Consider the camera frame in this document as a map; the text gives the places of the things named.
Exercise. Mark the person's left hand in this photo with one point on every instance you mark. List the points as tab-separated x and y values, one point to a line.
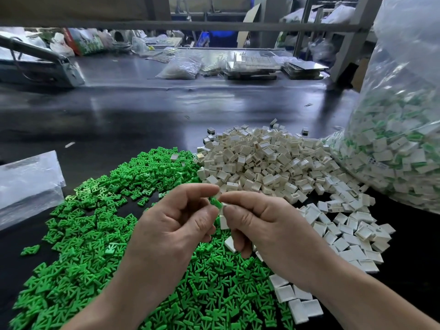
168	240

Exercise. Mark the person's right hand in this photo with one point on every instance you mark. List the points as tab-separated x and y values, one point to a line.
282	233

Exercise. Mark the small white plastic part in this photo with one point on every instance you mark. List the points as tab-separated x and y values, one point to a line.
223	222

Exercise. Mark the small green plastic part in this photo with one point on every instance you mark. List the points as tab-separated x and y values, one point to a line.
216	201
29	250

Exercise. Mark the pile of white plastic caps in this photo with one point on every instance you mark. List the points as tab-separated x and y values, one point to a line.
275	161

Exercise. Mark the pile of green plastic clips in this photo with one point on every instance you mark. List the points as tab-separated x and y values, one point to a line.
75	230

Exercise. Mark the clear plastic bag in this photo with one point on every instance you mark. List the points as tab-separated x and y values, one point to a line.
399	144

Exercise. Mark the person's left forearm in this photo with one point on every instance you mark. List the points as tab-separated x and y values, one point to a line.
103	312

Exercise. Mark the small clear bag of parts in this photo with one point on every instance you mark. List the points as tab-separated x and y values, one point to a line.
179	68

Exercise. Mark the stack of clear flat bags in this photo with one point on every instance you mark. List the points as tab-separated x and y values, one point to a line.
29	187

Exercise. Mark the dark flat tray stack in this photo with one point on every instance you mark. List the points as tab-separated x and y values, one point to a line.
306	69

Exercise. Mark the blue crate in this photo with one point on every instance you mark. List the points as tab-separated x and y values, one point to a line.
218	40

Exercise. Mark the grey heat sealer machine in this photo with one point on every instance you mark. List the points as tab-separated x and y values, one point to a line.
41	68

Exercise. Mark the grey metal horizontal bar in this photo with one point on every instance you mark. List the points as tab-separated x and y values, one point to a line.
206	26

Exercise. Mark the grey metal slanted post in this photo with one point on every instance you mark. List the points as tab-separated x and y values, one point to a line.
354	41

